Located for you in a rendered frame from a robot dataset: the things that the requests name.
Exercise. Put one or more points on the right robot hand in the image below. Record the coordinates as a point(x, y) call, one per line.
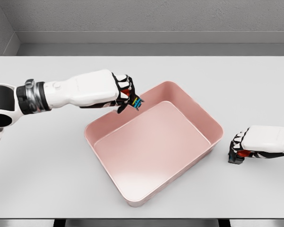
point(265, 138)

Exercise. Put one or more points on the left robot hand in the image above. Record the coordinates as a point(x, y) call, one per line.
point(94, 87)

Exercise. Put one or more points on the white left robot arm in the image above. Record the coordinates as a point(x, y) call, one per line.
point(59, 93)

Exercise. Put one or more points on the pink rectangular plastic basket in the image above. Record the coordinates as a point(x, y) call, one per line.
point(153, 146)

